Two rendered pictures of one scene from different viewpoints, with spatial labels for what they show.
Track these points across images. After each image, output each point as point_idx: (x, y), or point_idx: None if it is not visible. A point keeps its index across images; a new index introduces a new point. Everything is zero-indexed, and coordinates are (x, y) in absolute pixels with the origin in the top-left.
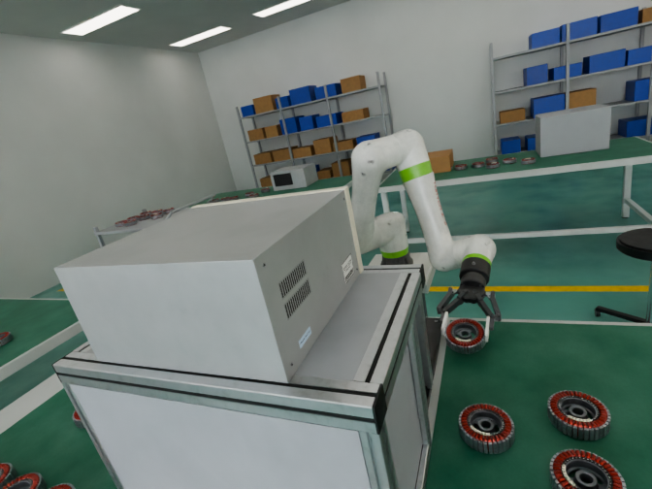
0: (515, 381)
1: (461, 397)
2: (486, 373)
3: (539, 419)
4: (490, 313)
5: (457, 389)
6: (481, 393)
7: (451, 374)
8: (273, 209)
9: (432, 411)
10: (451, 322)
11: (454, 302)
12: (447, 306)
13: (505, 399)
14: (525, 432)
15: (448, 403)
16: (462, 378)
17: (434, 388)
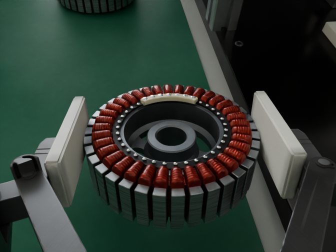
0: (28, 87)
1: (147, 35)
2: (98, 99)
3: (6, 22)
4: (34, 183)
5: (159, 48)
6: (108, 49)
7: (183, 81)
8: None
9: (190, 9)
10: (247, 158)
11: (298, 228)
12: (322, 191)
13: (61, 45)
14: (37, 3)
15: (167, 23)
16: (155, 73)
17: (207, 45)
